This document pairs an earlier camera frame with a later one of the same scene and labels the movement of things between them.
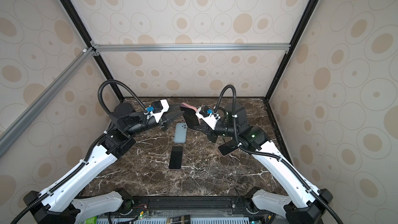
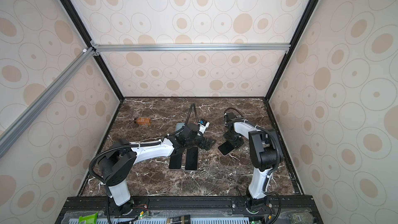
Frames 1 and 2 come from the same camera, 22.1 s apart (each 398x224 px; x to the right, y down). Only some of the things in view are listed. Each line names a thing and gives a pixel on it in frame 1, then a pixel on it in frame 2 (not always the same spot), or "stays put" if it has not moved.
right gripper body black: x=211 y=135 → x=236 y=140
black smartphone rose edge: x=228 y=148 stays put
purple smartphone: x=175 y=161 stays put
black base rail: x=187 y=206 stays put
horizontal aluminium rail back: x=190 y=48 stays put
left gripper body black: x=162 y=123 → x=201 y=142
